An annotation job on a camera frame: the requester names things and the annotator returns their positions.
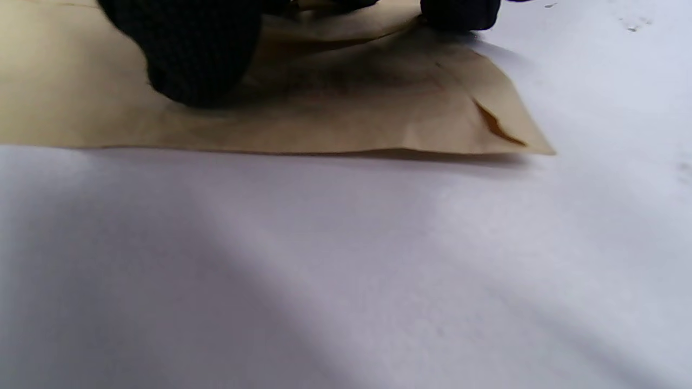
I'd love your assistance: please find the person's right hand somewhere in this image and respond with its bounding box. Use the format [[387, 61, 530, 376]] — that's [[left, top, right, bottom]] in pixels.
[[97, 0, 501, 108]]

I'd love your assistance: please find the stack of tan envelopes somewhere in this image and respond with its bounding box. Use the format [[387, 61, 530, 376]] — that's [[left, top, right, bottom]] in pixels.
[[0, 0, 556, 156]]

